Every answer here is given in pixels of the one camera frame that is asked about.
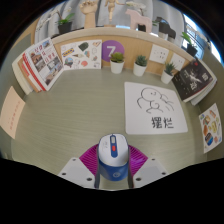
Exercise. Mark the dark grey horse figure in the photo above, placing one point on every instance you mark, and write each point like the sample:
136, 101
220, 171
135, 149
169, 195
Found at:
166, 29

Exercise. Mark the white and blue computer mouse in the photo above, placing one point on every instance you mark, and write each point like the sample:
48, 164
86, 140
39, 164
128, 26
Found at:
113, 160

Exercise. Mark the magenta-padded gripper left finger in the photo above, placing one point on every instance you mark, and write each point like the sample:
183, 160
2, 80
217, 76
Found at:
75, 168

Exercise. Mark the small succulent in white pot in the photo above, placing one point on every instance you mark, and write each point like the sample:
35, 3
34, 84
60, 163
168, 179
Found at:
166, 77
117, 66
139, 69

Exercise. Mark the wooden hand model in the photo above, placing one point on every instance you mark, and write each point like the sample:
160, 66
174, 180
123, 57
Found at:
89, 13

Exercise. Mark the wooden desk back ledge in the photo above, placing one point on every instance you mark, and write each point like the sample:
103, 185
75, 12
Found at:
133, 45

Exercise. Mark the white sticker sheet card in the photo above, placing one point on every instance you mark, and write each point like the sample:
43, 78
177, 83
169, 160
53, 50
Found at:
80, 55

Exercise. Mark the wooden artist mannequin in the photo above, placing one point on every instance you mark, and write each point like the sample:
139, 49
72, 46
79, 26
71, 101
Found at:
111, 10

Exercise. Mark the green plant in black pot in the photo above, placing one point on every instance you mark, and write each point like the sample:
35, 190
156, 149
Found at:
191, 49

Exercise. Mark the colourful sticker sheet card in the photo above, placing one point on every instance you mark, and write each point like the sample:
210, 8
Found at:
210, 128

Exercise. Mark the pink horse figure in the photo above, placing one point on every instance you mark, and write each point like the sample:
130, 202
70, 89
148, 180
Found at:
138, 18

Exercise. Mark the thick white book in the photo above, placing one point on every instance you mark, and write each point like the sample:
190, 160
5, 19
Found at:
18, 76

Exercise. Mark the window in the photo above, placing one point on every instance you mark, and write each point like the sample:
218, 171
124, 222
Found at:
195, 28

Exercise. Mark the black book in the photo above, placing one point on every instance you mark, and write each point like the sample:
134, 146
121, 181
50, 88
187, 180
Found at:
191, 80

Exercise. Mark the white mouse pad with cartoon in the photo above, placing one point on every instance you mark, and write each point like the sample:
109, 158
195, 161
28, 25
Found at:
153, 106

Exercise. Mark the red-spined photo magazine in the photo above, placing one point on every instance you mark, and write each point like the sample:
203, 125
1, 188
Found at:
45, 65

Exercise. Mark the pale peach paper card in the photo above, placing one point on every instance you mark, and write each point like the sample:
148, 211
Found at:
11, 111

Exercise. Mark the round purple number sign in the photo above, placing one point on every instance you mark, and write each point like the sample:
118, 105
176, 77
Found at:
110, 48

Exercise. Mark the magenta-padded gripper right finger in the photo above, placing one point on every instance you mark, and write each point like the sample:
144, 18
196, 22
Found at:
150, 168

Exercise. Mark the grey curtain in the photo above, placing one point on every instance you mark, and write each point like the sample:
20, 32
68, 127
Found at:
50, 16

